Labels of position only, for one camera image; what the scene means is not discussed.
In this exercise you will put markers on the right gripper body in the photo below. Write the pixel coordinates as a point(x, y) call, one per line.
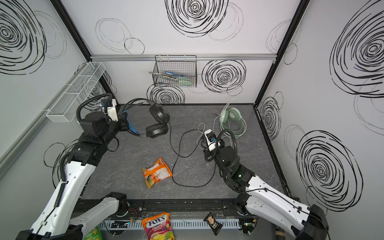
point(208, 150)

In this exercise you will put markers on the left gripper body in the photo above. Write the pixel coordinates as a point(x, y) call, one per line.
point(122, 122)

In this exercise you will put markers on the Fox's fruits candy bag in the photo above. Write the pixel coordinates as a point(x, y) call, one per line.
point(158, 227)

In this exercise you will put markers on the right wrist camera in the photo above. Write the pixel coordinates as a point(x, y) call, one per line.
point(211, 139)

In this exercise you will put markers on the green snack bag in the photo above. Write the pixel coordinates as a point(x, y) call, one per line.
point(94, 234)

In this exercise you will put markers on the orange snack bag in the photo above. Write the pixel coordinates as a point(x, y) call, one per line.
point(158, 172)

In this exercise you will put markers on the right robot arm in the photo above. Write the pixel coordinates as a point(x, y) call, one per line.
point(256, 197)

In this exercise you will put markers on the black gaming headphones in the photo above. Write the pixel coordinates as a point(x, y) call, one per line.
point(155, 123)

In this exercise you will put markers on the small dark snack packet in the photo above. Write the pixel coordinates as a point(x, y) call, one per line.
point(213, 223)

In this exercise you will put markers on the mint green headphones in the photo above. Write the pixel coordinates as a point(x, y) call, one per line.
point(232, 115)

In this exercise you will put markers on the green brush in basket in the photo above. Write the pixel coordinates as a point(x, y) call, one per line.
point(162, 78)

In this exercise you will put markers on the white mesh wall shelf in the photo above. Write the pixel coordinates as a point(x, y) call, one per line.
point(76, 92)

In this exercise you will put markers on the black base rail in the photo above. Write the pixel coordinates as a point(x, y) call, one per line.
point(184, 208)

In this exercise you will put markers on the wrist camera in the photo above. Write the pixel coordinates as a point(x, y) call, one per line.
point(211, 139)
point(112, 111)

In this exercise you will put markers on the black wire wall basket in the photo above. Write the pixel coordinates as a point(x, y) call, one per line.
point(178, 64)

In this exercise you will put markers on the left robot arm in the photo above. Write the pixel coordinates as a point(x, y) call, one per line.
point(76, 168)

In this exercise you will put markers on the dark cylindrical roll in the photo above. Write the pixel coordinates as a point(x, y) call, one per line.
point(280, 234)

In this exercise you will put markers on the blue tool in basket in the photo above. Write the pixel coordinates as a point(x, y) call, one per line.
point(170, 74)

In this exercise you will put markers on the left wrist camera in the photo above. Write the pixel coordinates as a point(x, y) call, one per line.
point(112, 111)

